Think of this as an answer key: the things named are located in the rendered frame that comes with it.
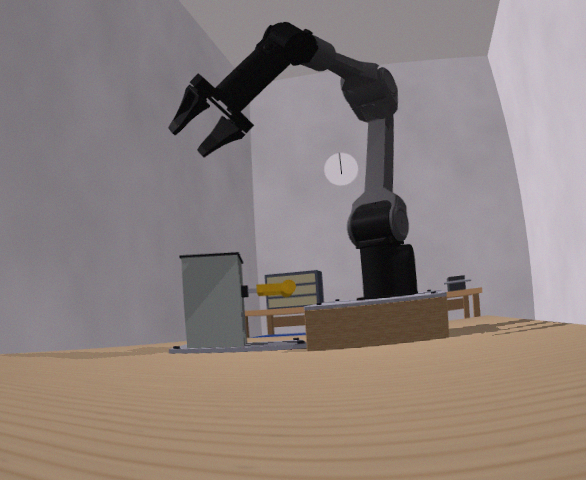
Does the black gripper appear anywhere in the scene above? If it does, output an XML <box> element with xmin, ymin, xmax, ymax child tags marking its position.
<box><xmin>168</xmin><ymin>69</ymin><xmax>260</xmax><ymax>157</ymax></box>

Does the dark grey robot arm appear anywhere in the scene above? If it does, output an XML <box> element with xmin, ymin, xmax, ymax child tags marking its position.
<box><xmin>235</xmin><ymin>22</ymin><xmax>418</xmax><ymax>301</ymax></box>

